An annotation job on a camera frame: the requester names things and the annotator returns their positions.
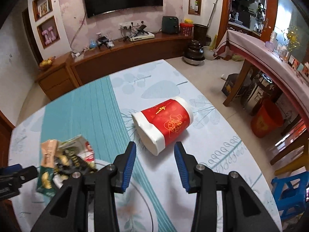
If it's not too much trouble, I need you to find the dark wrapper pile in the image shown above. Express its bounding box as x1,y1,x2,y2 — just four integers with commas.
36,135,97,197

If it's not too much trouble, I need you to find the red white paper cup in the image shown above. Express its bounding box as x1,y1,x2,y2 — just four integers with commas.
132,96,194,156

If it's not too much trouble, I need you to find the red plastic bucket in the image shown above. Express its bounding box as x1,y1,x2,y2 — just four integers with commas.
250,98,283,138

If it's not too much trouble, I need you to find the blue plastic stool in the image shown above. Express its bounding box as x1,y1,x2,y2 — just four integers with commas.
271,171,308,221

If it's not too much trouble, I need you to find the wooden tv cabinet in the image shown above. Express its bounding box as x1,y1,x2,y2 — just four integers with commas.
36,33,192,101

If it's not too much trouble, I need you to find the black rice cooker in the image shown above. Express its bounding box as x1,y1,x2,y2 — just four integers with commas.
183,40,205,66

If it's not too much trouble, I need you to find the fruit bowl on cabinet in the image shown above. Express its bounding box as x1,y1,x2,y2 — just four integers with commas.
39,57,55,71

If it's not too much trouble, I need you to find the pink cloth side table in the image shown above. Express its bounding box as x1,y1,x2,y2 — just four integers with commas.
214,30,309,125

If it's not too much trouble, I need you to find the white flat set-top box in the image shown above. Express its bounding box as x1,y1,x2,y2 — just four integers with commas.
129,32,155,42

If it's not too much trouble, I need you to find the red plastic basket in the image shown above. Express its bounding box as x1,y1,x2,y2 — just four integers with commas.
180,23,194,37

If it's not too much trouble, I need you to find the dark grey air fryer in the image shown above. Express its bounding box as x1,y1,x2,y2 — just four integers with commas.
161,16,179,35

